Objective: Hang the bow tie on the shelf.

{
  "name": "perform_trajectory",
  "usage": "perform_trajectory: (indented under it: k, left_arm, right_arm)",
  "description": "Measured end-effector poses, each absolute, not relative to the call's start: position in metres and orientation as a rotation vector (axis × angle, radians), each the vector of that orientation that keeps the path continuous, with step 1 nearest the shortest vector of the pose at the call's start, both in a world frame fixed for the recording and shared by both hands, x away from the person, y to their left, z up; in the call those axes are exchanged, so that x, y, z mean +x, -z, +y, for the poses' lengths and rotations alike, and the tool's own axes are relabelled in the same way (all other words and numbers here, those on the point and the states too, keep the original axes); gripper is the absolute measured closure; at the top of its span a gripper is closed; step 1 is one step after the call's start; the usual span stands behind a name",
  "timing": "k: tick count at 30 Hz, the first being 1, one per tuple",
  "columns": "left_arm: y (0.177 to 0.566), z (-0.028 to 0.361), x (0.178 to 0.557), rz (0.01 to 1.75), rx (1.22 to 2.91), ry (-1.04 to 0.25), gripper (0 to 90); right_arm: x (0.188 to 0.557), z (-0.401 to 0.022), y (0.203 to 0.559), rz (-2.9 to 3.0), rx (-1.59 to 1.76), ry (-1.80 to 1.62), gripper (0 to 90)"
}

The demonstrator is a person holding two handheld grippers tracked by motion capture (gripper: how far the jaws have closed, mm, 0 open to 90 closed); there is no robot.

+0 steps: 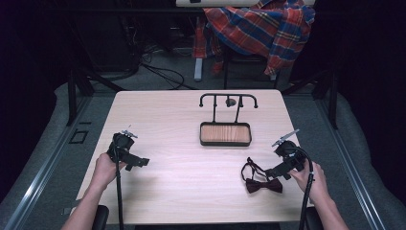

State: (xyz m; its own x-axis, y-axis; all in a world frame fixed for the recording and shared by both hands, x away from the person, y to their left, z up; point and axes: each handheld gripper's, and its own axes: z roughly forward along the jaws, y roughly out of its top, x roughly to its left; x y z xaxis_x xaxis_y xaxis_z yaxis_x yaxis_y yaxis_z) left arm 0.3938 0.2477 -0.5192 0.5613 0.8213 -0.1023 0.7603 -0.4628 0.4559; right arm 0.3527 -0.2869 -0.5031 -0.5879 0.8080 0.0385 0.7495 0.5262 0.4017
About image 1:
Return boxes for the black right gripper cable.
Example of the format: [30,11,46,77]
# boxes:
[285,146,316,230]

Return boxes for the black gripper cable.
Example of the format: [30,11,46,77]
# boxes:
[285,146,316,230]
[112,137,126,230]

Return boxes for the red blue plaid shirt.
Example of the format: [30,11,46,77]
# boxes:
[192,0,317,77]

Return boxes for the person's right hand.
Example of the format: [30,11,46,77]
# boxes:
[288,159,330,206]

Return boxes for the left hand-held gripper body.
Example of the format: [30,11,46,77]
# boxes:
[106,128,140,165]

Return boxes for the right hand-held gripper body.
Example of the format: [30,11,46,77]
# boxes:
[271,128,315,176]

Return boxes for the black metal stand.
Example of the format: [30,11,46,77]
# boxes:
[280,68,340,130]
[65,67,126,127]

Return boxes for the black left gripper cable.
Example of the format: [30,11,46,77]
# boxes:
[112,137,126,230]

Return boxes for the black rack with wooden tray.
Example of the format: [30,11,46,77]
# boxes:
[198,92,259,148]

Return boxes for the dark red bow tie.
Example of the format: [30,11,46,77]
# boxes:
[240,156,284,195]

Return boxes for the person's left hand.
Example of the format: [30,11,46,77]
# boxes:
[91,151,127,194]

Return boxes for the black chair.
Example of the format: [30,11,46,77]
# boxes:
[221,44,282,91]

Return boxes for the black chair armrest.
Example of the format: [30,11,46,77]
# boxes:
[304,206,324,230]
[91,204,110,230]

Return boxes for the black floor cables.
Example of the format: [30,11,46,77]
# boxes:
[137,42,200,91]

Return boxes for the white background table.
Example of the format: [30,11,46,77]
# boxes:
[174,0,317,9]

